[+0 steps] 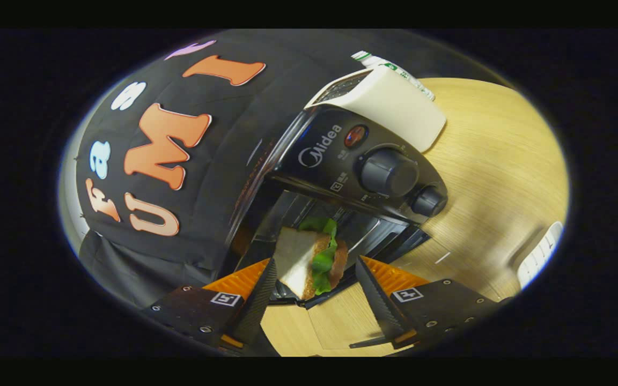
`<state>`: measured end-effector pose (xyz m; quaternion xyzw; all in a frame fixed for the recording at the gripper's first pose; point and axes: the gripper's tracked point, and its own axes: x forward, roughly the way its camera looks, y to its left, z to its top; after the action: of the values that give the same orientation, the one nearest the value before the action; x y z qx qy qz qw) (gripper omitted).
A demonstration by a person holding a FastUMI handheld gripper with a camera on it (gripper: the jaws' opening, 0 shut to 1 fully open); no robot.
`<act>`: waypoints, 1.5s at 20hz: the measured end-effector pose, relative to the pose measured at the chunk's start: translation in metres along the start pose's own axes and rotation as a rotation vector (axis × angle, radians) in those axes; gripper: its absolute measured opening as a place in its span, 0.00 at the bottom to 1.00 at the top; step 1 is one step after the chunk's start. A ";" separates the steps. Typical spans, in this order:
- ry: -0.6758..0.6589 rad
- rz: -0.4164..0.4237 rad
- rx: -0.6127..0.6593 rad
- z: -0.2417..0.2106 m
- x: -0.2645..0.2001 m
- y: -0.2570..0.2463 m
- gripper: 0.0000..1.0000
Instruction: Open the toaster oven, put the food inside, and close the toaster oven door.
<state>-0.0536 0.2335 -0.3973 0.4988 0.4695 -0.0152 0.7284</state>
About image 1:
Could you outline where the white bottle with green label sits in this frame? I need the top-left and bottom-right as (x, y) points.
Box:
(351, 50), (436, 101)

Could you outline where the white pop-up toaster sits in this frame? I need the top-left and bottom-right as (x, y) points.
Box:
(305, 65), (447, 153)

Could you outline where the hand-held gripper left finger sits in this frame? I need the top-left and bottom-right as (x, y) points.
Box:
(147, 257), (278, 352)

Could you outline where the black toaster oven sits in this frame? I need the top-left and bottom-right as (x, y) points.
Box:
(218, 105), (449, 349)

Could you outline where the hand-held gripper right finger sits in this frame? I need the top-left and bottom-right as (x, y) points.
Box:
(355, 256), (504, 349)

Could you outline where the lettuce sandwich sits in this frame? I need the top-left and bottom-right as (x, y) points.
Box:
(274, 217), (349, 301)

